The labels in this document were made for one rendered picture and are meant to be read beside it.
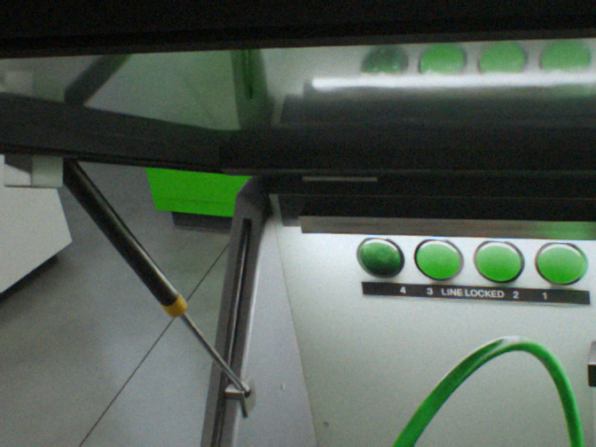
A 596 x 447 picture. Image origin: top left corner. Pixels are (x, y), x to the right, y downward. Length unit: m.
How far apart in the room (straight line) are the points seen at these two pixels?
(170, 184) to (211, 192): 0.17
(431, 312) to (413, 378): 0.09
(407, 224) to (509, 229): 0.10
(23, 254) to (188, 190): 0.63
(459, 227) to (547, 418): 0.26
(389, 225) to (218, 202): 3.00
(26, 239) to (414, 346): 2.97
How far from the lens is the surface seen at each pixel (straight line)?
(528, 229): 1.06
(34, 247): 4.11
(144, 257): 0.92
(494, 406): 1.23
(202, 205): 4.12
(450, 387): 0.89
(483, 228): 1.07
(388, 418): 1.28
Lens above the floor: 1.97
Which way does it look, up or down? 29 degrees down
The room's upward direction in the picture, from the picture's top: 11 degrees counter-clockwise
